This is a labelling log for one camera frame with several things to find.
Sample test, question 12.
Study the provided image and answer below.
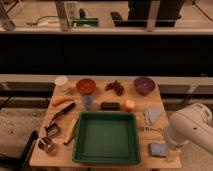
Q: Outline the blue sponge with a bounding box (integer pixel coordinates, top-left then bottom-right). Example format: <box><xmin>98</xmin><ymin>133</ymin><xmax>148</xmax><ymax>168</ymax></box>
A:
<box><xmin>149</xmin><ymin>143</ymin><xmax>168</xmax><ymax>157</ymax></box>

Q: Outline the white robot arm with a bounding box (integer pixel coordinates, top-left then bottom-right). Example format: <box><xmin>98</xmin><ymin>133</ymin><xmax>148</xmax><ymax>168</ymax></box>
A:
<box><xmin>162</xmin><ymin>103</ymin><xmax>213</xmax><ymax>162</ymax></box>

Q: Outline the metal fork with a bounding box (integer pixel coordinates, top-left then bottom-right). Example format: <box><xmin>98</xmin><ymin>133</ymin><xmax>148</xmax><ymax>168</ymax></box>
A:
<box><xmin>139</xmin><ymin>127</ymin><xmax>163</xmax><ymax>132</ymax></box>

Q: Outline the blue folded cloth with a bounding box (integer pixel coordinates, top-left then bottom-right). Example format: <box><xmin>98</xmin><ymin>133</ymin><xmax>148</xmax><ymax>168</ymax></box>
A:
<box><xmin>144</xmin><ymin>108</ymin><xmax>161</xmax><ymax>125</ymax></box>

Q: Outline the red yellow apple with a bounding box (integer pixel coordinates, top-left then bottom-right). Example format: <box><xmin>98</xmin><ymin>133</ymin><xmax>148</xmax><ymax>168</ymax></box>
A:
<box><xmin>123</xmin><ymin>100</ymin><xmax>136</xmax><ymax>112</ymax></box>

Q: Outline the green plastic tray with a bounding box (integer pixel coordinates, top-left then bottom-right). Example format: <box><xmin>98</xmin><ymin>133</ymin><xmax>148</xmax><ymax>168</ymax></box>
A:
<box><xmin>72</xmin><ymin>112</ymin><xmax>141</xmax><ymax>165</ymax></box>

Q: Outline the purple bowl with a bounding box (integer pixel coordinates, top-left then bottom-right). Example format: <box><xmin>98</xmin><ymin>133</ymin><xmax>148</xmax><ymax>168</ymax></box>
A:
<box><xmin>134</xmin><ymin>76</ymin><xmax>156</xmax><ymax>95</ymax></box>

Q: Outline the dark brown block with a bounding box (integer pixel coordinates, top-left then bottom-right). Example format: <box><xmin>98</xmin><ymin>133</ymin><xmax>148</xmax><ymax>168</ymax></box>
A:
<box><xmin>101</xmin><ymin>102</ymin><xmax>120</xmax><ymax>111</ymax></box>

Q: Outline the bunch of dark grapes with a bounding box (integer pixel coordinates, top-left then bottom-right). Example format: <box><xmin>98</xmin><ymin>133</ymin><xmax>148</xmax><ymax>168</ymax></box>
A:
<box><xmin>105</xmin><ymin>80</ymin><xmax>124</xmax><ymax>96</ymax></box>

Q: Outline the red bowl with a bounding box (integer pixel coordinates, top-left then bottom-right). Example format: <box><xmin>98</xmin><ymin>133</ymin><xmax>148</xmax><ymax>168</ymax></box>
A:
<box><xmin>76</xmin><ymin>78</ymin><xmax>96</xmax><ymax>95</ymax></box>

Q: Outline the small black metal cup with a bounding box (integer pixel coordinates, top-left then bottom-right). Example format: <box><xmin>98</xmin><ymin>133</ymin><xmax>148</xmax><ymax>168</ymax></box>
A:
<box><xmin>45</xmin><ymin>123</ymin><xmax>60</xmax><ymax>137</ymax></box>

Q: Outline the orange carrot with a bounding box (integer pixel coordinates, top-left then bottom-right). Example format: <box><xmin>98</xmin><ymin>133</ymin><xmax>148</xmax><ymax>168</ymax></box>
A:
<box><xmin>52</xmin><ymin>97</ymin><xmax>72</xmax><ymax>107</ymax></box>

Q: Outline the round metal tin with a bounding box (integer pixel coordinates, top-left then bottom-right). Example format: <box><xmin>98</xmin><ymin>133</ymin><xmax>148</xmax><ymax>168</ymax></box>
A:
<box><xmin>38</xmin><ymin>137</ymin><xmax>54</xmax><ymax>153</ymax></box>

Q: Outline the black handled knife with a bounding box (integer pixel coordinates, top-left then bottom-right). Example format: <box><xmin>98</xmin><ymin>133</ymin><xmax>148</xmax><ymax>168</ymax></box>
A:
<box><xmin>49</xmin><ymin>102</ymin><xmax>76</xmax><ymax>124</ymax></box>

